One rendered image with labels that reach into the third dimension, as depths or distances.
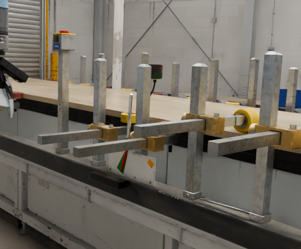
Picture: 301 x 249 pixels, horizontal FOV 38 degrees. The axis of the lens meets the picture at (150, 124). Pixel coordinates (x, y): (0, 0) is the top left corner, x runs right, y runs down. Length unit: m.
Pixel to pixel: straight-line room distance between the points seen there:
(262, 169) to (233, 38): 8.34
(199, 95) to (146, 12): 9.65
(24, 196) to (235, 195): 1.61
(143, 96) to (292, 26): 7.57
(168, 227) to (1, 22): 0.85
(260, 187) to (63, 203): 1.47
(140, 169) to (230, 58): 8.07
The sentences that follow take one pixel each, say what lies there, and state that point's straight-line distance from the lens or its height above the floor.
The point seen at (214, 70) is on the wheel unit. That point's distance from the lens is 2.70.
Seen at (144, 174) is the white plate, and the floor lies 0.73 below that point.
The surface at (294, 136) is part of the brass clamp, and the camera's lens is 1.18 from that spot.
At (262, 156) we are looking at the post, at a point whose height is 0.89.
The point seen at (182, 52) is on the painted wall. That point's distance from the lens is 10.21.
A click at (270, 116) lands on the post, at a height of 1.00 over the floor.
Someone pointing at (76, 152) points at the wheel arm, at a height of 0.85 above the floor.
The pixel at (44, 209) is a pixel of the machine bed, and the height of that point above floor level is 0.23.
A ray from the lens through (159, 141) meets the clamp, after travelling 1.51.
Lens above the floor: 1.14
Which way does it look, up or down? 9 degrees down
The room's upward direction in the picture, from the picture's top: 2 degrees clockwise
